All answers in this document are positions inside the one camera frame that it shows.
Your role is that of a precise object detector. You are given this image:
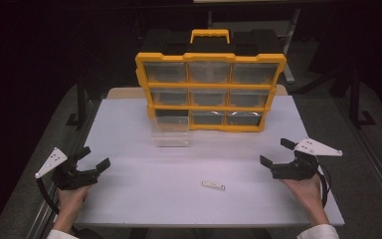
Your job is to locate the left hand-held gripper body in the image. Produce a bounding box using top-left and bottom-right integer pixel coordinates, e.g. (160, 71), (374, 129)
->
(35, 146), (100, 191)

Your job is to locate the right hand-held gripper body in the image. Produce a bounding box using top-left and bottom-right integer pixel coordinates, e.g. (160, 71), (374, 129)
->
(270, 137), (344, 182)

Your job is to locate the small white stick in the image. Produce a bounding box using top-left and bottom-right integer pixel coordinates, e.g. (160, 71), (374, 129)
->
(201, 180), (226, 191)

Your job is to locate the clear plastic drawer bin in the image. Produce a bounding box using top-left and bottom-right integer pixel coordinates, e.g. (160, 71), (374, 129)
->
(150, 110), (191, 148)

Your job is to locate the yellow black drawer cabinet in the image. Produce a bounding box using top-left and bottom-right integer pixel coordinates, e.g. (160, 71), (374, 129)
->
(134, 28), (287, 133)

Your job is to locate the person's left hand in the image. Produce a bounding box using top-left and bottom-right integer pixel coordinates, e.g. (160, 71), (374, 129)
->
(55, 184), (93, 231)

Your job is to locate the person's right hand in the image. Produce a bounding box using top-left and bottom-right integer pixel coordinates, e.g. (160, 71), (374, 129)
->
(281, 172), (330, 225)

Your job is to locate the black metal stand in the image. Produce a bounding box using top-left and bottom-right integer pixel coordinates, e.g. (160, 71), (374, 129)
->
(347, 64), (378, 129)
(65, 74), (93, 129)

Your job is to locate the tan wooden board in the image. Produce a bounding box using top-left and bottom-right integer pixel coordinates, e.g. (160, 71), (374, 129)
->
(106, 84), (288, 101)

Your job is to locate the grid of clear cabinet drawers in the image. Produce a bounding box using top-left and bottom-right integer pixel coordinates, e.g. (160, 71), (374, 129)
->
(143, 61), (279, 126)

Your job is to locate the grey metal stand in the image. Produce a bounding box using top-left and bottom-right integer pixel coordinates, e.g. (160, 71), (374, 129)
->
(278, 8), (302, 85)

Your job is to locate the person's dark lap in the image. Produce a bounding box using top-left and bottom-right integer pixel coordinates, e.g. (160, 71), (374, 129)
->
(75, 226), (274, 239)

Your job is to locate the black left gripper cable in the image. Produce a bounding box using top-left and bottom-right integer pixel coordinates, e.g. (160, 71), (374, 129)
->
(35, 176), (62, 216)

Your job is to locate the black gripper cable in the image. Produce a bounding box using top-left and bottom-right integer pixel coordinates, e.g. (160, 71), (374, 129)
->
(35, 176), (62, 216)
(315, 162), (332, 209)

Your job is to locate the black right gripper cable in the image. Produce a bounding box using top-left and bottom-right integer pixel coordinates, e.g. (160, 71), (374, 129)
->
(315, 162), (332, 209)

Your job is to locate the aluminium frame rail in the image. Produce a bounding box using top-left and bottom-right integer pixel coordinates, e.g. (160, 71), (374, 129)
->
(29, 99), (102, 239)
(332, 96), (382, 217)

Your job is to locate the yellow cabinet carry handle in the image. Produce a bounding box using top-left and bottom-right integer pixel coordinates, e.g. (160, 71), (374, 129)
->
(189, 28), (231, 45)

